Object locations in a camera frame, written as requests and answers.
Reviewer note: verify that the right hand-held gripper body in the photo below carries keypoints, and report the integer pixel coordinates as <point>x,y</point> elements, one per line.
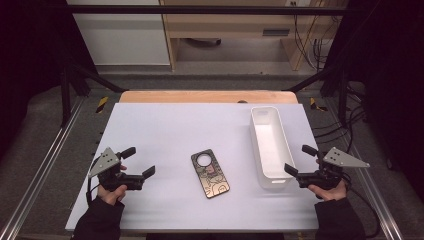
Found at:
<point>340,160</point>

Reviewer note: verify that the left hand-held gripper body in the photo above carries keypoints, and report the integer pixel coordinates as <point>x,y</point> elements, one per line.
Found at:
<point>106,163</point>

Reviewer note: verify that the patterned golden phone case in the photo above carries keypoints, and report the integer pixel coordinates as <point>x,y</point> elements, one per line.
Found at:
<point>213,181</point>

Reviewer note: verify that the person's left hand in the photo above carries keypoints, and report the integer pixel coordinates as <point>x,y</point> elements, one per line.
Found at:
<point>113,196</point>

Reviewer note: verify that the person's right hand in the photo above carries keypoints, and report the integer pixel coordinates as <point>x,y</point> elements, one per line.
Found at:
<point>331,194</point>

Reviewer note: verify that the white plastic bin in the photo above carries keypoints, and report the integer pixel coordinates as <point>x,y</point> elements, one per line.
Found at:
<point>271,146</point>

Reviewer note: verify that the white table mat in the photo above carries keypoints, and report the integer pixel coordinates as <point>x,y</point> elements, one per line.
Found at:
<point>173,133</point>

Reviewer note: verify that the yellow black tape strip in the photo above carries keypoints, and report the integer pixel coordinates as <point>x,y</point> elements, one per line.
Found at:
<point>102,104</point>
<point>315,104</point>

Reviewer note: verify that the wooden table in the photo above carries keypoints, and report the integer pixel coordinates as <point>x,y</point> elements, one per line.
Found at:
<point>200,96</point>

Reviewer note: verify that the dark curtain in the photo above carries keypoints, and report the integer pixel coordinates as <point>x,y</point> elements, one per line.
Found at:
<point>390,83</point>
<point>30,60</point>

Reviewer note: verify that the white cabinet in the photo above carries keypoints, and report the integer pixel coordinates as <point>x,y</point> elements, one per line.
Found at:
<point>123,36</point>

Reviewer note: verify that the light wooden desk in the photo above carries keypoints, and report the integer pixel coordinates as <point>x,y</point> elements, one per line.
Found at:
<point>230,25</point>

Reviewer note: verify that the aluminium rail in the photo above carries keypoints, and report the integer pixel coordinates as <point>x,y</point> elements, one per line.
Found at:
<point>40,166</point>
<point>373,186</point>

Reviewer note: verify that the black metal frame leg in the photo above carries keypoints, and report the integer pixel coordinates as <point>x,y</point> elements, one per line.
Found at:
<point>333,83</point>
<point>81,83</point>

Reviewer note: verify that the black metal frame bar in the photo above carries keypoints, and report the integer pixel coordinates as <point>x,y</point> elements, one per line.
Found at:
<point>200,9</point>

